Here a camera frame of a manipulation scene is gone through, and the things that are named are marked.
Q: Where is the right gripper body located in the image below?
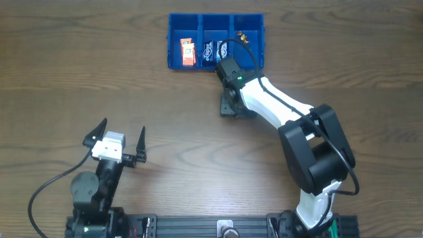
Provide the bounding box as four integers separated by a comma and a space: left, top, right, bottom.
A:
220, 94, 257, 120

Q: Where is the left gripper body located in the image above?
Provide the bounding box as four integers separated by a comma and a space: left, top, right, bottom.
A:
121, 152, 138, 169

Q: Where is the mounting rail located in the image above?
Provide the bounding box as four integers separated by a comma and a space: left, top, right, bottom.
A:
65, 214, 360, 238

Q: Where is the blue tray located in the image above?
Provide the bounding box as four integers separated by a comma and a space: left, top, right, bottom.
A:
167, 12, 266, 71

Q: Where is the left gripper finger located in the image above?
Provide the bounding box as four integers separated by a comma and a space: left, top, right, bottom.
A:
82, 117, 108, 148
135, 125, 147, 163

